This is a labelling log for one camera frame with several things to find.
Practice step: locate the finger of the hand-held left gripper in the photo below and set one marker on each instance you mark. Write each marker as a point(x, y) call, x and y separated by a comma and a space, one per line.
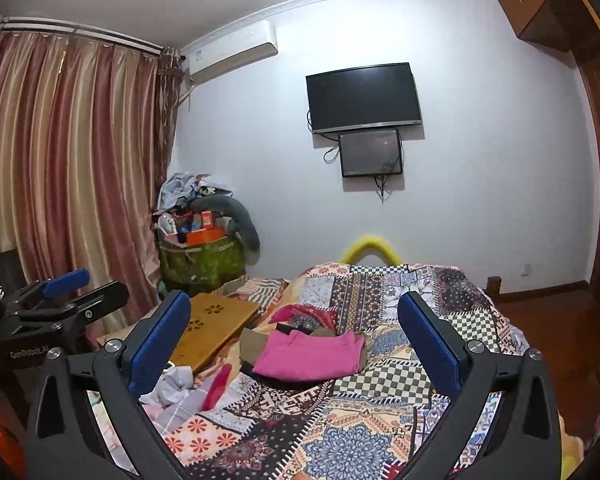
point(105, 297)
point(67, 280)

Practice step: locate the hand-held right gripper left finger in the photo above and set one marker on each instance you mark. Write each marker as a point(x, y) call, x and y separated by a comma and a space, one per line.
point(162, 340)

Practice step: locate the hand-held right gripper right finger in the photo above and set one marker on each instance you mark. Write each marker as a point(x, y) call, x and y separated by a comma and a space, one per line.
point(430, 345)

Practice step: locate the pink pants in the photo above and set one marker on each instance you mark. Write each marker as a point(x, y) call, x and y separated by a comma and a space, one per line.
point(310, 355)

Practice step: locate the crumpled white cloth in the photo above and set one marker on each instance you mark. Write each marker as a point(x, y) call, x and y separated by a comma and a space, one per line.
point(172, 385)

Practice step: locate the wooden lap desk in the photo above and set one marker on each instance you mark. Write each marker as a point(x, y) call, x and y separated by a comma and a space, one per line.
point(215, 325)

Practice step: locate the green fabric bag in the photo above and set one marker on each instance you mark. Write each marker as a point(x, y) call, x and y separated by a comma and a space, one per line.
point(205, 265)

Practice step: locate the brown folded cloth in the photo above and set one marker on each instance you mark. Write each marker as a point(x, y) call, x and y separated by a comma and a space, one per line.
point(255, 347)

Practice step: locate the patchwork printed blanket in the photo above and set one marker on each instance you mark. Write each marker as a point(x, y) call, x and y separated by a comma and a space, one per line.
point(360, 410)

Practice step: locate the striped beige cloth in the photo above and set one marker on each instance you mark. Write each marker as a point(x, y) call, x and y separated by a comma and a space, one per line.
point(255, 290)

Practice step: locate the striped pink beige curtain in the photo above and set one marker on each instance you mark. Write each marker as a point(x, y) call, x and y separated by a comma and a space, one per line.
point(70, 170)

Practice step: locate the orange box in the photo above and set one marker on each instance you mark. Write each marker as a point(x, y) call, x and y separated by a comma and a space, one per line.
point(205, 236)

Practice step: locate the yellow foam tube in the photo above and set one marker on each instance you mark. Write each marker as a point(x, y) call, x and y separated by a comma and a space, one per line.
point(370, 242)

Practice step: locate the red patterned pillow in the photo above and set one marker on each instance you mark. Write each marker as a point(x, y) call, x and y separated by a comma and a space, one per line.
point(310, 317)

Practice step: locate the pile of light clothes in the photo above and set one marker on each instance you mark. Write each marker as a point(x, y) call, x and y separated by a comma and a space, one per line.
point(180, 190)

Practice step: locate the grey neck pillow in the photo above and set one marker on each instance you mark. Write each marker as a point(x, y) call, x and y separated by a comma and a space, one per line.
point(245, 225)

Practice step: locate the white air conditioner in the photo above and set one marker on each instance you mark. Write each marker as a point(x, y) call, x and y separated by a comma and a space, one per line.
point(230, 50)

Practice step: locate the brown wooden wardrobe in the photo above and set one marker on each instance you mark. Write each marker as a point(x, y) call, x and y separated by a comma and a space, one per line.
point(535, 0)

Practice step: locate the wooden bed post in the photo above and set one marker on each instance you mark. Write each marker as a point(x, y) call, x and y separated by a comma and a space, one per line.
point(493, 286)

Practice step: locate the small black wall monitor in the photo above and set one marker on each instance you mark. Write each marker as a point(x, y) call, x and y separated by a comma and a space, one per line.
point(371, 152)

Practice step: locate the white curtain rail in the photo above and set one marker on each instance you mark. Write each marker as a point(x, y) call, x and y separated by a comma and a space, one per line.
point(80, 32)

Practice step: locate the black wall television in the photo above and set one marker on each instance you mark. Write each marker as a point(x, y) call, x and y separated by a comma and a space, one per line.
point(364, 95)

